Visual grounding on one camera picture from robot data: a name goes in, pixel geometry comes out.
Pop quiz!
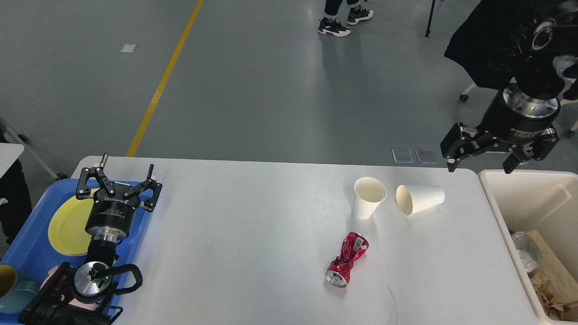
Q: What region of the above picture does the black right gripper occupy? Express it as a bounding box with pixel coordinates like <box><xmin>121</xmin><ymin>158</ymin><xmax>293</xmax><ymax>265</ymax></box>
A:
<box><xmin>440</xmin><ymin>83</ymin><xmax>561</xmax><ymax>174</ymax></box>

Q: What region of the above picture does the silver foil bag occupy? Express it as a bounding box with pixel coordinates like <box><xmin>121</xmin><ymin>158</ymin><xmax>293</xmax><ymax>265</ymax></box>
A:
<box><xmin>510</xmin><ymin>231</ymin><xmax>543</xmax><ymax>278</ymax></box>

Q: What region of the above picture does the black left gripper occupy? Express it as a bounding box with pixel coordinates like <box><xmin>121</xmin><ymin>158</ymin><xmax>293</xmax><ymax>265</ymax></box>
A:
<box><xmin>75</xmin><ymin>153</ymin><xmax>162</xmax><ymax>244</ymax></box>

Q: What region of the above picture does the white office chair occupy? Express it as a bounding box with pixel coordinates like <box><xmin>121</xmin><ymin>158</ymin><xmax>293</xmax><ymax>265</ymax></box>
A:
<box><xmin>459</xmin><ymin>9</ymin><xmax>578</xmax><ymax>138</ymax></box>

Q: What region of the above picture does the brown paper bag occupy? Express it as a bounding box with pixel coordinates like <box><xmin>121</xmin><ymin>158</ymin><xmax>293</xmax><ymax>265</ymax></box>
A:
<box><xmin>528</xmin><ymin>230</ymin><xmax>578</xmax><ymax>300</ymax></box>

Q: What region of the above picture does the black jacket on chair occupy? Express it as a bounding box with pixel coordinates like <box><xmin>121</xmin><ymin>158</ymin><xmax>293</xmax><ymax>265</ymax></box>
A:
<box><xmin>444</xmin><ymin>0</ymin><xmax>577</xmax><ymax>99</ymax></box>

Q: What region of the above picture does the pink ribbed mug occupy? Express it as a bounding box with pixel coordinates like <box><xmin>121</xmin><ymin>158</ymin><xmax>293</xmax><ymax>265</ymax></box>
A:
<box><xmin>41</xmin><ymin>266</ymin><xmax>99</xmax><ymax>311</ymax></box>

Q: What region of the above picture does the teal mug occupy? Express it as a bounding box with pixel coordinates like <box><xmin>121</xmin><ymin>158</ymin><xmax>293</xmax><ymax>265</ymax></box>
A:
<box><xmin>0</xmin><ymin>264</ymin><xmax>41</xmax><ymax>315</ymax></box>

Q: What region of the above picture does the brown paper ball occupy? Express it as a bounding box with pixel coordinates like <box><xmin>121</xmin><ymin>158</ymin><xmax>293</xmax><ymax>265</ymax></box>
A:
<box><xmin>530</xmin><ymin>275</ymin><xmax>578</xmax><ymax>322</ymax></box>

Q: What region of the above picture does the white plastic bin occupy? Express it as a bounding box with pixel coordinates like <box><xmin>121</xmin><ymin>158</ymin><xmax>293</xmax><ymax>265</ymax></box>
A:
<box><xmin>479</xmin><ymin>169</ymin><xmax>578</xmax><ymax>325</ymax></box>

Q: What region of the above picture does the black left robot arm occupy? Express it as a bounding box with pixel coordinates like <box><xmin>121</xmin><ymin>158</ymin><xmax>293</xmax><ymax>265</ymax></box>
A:
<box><xmin>18</xmin><ymin>153</ymin><xmax>163</xmax><ymax>325</ymax></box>

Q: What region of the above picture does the crushed red soda can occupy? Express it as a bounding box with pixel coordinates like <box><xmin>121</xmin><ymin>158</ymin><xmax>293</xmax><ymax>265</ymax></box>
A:
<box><xmin>325</xmin><ymin>231</ymin><xmax>369</xmax><ymax>288</ymax></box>

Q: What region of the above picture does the white side table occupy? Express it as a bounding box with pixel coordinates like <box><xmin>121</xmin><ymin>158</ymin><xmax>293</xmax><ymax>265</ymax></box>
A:
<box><xmin>0</xmin><ymin>117</ymin><xmax>68</xmax><ymax>181</ymax></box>

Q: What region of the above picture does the person in black clothes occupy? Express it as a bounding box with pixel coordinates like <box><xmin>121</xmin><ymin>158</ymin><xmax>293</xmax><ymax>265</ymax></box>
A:
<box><xmin>317</xmin><ymin>0</ymin><xmax>374</xmax><ymax>37</ymax></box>

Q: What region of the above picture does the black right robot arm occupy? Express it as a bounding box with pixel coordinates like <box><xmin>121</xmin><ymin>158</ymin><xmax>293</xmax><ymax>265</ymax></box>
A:
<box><xmin>440</xmin><ymin>0</ymin><xmax>577</xmax><ymax>174</ymax></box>

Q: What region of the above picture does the yellow plastic plate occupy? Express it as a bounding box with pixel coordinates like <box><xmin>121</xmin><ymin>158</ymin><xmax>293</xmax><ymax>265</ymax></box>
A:
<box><xmin>48</xmin><ymin>196</ymin><xmax>93</xmax><ymax>256</ymax></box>

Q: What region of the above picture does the black tripod leg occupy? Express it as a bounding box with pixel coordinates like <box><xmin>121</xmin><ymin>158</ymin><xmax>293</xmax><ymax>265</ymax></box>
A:
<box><xmin>424</xmin><ymin>0</ymin><xmax>437</xmax><ymax>38</ymax></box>

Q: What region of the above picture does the white lid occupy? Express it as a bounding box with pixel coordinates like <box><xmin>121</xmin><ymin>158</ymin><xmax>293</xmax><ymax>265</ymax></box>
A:
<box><xmin>396</xmin><ymin>185</ymin><xmax>445</xmax><ymax>216</ymax></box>

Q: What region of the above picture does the white paper cup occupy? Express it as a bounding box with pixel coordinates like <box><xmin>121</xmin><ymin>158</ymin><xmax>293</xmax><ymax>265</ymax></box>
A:
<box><xmin>352</xmin><ymin>176</ymin><xmax>387</xmax><ymax>219</ymax></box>

